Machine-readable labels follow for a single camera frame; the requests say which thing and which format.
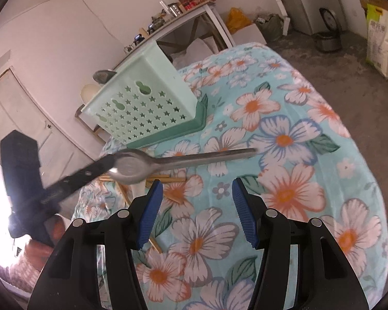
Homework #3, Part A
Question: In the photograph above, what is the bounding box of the metal spoon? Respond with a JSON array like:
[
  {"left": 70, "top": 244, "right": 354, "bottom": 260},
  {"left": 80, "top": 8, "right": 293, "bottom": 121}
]
[{"left": 105, "top": 148, "right": 258, "bottom": 185}]

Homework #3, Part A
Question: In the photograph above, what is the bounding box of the person left hand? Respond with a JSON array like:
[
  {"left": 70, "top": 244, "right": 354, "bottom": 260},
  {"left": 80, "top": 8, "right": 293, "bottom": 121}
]
[{"left": 24, "top": 215, "right": 66, "bottom": 271}]

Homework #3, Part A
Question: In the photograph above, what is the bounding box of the floral blue tablecloth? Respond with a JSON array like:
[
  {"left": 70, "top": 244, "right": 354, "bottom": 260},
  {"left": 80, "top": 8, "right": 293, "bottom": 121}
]
[{"left": 71, "top": 41, "right": 388, "bottom": 310}]

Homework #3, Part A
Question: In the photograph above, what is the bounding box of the wooden chair black seat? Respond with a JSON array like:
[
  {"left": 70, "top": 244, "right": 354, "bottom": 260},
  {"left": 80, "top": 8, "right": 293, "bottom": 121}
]
[{"left": 74, "top": 104, "right": 108, "bottom": 143}]

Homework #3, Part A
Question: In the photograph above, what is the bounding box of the white door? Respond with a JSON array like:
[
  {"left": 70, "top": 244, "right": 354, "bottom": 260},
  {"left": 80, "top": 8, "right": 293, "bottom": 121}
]
[{"left": 0, "top": 69, "right": 92, "bottom": 186}]

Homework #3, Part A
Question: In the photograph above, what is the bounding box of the mint green utensil basket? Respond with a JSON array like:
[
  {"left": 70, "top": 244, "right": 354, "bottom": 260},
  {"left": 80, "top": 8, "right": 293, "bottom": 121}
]
[{"left": 83, "top": 42, "right": 208, "bottom": 148}]

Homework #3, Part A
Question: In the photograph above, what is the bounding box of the white plastic spoon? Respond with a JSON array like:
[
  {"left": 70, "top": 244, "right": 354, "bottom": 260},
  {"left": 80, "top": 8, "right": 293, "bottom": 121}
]
[{"left": 80, "top": 84, "right": 101, "bottom": 105}]

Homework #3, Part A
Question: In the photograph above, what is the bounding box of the metal ladle in basket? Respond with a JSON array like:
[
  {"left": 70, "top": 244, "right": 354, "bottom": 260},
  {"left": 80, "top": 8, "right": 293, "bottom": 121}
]
[{"left": 92, "top": 69, "right": 117, "bottom": 85}]

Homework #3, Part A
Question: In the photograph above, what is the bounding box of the white pillow bag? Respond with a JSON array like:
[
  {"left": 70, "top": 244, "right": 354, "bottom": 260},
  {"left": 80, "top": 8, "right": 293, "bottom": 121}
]
[{"left": 170, "top": 38, "right": 213, "bottom": 69}]

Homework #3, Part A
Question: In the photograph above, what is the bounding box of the rice cooker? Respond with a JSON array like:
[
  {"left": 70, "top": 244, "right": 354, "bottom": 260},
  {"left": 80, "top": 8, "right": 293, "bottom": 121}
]
[{"left": 312, "top": 8, "right": 342, "bottom": 53}]

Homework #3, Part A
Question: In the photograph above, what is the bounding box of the yellow plastic bag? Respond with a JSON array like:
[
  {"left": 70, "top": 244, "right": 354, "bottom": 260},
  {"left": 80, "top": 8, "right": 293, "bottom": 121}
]
[{"left": 225, "top": 7, "right": 252, "bottom": 34}]

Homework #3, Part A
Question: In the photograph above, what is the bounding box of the red bottle pack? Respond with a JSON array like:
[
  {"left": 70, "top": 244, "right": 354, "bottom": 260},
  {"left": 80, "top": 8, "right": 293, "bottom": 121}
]
[{"left": 181, "top": 0, "right": 203, "bottom": 11}]

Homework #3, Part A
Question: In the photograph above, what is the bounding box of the white desk table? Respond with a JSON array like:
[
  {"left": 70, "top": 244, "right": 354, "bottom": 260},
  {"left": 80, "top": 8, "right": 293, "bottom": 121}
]
[{"left": 113, "top": 0, "right": 235, "bottom": 70}]

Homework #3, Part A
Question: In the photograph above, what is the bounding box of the green white rice bag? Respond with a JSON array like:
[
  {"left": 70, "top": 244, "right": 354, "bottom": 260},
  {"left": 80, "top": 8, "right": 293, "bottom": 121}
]
[{"left": 366, "top": 4, "right": 388, "bottom": 79}]

